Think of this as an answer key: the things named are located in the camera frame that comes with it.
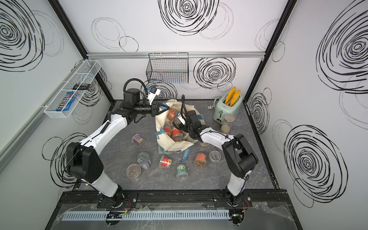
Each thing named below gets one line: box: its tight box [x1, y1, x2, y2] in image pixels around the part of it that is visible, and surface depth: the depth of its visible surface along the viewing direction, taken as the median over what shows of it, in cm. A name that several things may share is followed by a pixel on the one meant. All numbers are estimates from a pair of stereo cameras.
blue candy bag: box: [55, 92, 79, 112], surface depth 71 cm
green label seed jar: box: [208, 149, 222, 164], surface depth 85 cm
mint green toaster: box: [213, 93, 243, 125], surface depth 98 cm
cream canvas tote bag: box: [155, 99, 206, 163], surface depth 79 cm
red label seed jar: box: [158, 155, 173, 169], surface depth 84 cm
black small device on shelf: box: [72, 83, 91, 91], surface depth 80 cm
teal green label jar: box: [176, 164, 189, 181], surface depth 80 cm
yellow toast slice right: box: [230, 89, 241, 107], surface depth 96 cm
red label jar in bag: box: [171, 128, 183, 142], surface depth 85 cm
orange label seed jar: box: [193, 152, 207, 168], surface depth 84 cm
